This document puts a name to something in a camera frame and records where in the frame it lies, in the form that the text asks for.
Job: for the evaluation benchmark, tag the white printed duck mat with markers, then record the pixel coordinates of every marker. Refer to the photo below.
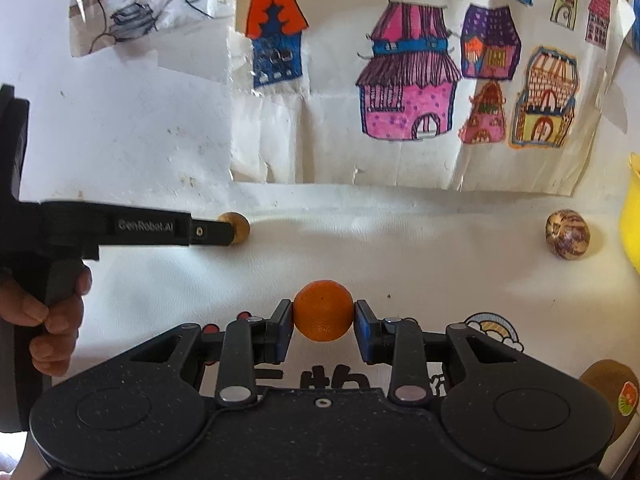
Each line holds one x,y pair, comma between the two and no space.
400,260

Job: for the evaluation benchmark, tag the paper drawing of houses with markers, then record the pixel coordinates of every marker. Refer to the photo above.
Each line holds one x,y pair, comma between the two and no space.
325,150

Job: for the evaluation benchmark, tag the brown kiwi with sticker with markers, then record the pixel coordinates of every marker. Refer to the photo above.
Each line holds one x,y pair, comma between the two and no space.
600,382

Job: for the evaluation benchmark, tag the small brown longan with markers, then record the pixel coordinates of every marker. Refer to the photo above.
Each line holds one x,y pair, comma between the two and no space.
242,227

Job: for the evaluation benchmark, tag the person's left hand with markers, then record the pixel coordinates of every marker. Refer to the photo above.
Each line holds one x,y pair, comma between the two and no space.
60,340

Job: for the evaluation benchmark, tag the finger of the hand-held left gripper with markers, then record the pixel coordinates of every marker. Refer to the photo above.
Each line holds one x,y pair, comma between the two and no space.
210,232

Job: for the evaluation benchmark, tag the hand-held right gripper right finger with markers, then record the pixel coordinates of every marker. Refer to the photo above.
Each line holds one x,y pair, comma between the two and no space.
362,332

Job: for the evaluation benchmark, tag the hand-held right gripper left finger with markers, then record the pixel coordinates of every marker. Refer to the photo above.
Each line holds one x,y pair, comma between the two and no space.
285,332

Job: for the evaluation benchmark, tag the small orange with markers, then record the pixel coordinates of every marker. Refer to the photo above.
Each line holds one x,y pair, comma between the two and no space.
322,310

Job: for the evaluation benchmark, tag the striped round fruit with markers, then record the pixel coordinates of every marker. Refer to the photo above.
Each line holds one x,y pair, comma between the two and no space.
567,236

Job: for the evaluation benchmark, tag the yellow plastic bowl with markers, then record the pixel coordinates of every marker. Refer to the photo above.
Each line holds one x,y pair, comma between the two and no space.
631,220

